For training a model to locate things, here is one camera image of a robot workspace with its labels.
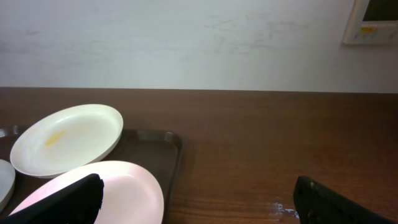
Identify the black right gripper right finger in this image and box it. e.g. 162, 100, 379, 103
293, 176, 394, 224

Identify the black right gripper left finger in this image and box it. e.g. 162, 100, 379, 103
1, 174, 104, 224

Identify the pink plate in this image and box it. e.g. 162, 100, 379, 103
11, 161, 164, 224

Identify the cream plate with yellow stain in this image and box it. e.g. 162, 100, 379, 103
9, 104, 124, 179

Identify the grey plate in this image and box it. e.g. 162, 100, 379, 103
0, 159, 16, 212

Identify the white wall device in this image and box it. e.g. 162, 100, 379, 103
342, 0, 397, 45

